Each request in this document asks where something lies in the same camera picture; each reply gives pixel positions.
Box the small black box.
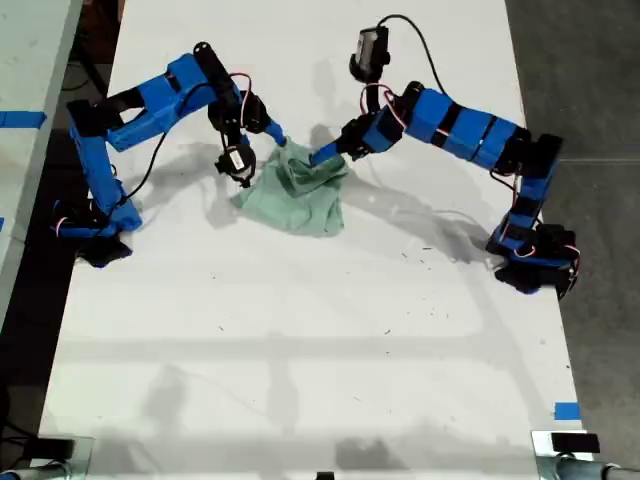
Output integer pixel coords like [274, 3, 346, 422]
[550, 432, 600, 454]
[33, 437, 76, 459]

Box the silver metal bracket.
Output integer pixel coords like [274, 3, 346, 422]
[530, 429, 601, 480]

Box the long blue tape strip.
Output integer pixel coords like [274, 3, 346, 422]
[0, 110, 48, 129]

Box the black camera cable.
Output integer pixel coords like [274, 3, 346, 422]
[377, 14, 451, 99]
[122, 82, 221, 201]

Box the pale green T-shirt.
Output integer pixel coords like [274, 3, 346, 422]
[230, 137, 352, 237]

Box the black camera box white label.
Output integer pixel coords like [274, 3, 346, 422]
[213, 143, 259, 189]
[348, 27, 392, 84]

